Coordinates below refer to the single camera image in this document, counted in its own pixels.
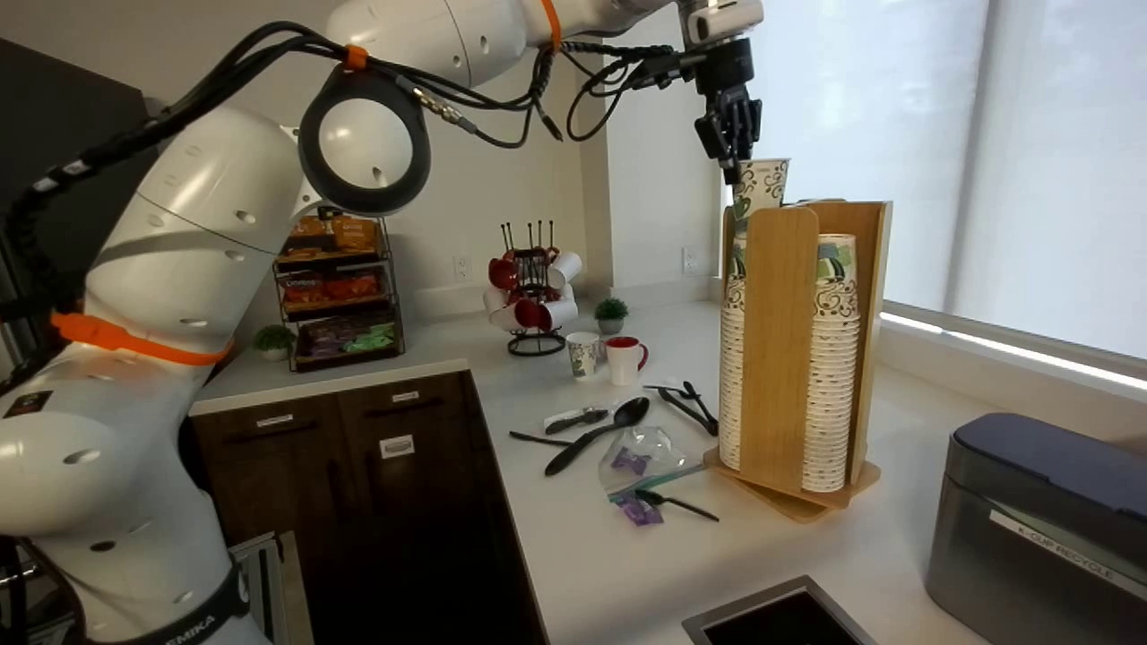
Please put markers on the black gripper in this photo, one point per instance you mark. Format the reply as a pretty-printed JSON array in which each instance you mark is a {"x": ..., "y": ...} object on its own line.
[{"x": 729, "y": 126}]

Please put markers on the patterned paper coffee cup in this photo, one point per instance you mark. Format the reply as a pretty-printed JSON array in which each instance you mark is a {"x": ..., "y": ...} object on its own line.
[{"x": 760, "y": 183}]

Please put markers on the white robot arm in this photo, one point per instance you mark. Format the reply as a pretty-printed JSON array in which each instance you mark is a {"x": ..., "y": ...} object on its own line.
[{"x": 156, "y": 240}]

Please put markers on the left stack of paper cups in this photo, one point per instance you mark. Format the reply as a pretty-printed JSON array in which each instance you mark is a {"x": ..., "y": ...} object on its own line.
[{"x": 733, "y": 337}]

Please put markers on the stack of paper cups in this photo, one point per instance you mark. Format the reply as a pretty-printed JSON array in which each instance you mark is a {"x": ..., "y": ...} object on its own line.
[
  {"x": 833, "y": 362},
  {"x": 733, "y": 337}
]

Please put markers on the wooden cup holder stand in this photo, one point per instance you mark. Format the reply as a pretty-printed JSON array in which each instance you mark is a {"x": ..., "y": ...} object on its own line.
[{"x": 781, "y": 324}]

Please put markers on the white cup red inside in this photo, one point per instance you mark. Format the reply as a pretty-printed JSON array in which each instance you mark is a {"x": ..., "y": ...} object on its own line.
[{"x": 625, "y": 359}]

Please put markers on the patterned paper cup near edge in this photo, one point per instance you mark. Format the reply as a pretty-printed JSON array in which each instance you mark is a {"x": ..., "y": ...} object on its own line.
[{"x": 586, "y": 356}]

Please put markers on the right stack of paper cups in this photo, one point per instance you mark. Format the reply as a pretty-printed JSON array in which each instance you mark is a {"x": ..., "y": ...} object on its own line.
[{"x": 833, "y": 362}]

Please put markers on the small green potted plant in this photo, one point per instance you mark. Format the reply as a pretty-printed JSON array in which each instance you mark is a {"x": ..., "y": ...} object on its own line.
[{"x": 611, "y": 317}]

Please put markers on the mug tree with red mugs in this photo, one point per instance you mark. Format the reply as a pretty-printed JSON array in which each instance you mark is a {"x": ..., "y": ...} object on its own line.
[{"x": 533, "y": 288}]

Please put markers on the large black plastic spoon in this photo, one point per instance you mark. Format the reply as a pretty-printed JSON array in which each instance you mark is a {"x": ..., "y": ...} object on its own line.
[{"x": 625, "y": 416}]

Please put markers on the clear bag purple items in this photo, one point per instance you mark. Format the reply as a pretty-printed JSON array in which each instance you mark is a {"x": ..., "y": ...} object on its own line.
[{"x": 638, "y": 465}]

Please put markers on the black plastic knife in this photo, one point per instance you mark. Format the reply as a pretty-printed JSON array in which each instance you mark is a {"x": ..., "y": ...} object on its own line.
[{"x": 541, "y": 439}]

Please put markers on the snack organizer rack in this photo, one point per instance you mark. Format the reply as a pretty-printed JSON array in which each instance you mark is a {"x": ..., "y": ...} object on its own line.
[{"x": 337, "y": 296}]

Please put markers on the grey metal bin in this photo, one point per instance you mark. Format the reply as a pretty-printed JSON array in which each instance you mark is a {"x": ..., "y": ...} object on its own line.
[{"x": 1042, "y": 534}]

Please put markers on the dark wooden cabinet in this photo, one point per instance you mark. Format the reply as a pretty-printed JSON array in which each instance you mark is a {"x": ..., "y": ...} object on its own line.
[{"x": 397, "y": 502}]

